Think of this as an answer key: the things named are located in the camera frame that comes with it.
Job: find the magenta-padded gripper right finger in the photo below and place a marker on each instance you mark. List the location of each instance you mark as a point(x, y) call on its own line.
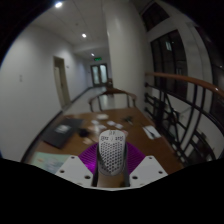
point(148, 170)

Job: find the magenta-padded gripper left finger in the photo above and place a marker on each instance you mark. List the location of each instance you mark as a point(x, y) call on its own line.
point(71, 168)

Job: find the white perforated computer mouse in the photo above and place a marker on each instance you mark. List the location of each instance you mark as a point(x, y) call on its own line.
point(111, 153)

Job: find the pale green printed mouse pad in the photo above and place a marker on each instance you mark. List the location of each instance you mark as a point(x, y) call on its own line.
point(46, 161)

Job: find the small white card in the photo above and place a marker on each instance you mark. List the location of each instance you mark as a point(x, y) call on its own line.
point(111, 123)
point(101, 127)
point(119, 126)
point(95, 122)
point(88, 141)

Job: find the small black box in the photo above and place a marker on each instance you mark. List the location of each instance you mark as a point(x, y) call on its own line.
point(83, 132)

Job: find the black closed laptop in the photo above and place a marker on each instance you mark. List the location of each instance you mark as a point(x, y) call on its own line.
point(61, 131)

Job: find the white paper sheet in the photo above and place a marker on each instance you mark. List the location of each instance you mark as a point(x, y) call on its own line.
point(151, 131)

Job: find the white flat box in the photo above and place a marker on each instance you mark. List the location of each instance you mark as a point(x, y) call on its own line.
point(102, 116)

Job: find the pale side door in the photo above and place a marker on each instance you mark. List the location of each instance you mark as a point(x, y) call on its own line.
point(61, 83)

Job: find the wooden armchair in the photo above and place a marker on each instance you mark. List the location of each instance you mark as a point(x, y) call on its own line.
point(111, 91)

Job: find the glass double door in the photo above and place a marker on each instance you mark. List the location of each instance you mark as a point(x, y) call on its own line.
point(99, 74)

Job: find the black railing with wooden handrail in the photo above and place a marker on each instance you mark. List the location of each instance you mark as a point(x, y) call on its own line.
point(186, 80)

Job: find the dark framed window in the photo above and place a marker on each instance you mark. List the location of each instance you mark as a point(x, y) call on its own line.
point(170, 63)

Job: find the green exit sign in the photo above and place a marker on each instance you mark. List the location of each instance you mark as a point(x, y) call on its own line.
point(97, 59)

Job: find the recessed ceiling lights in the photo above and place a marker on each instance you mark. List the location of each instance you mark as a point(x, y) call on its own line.
point(58, 4)

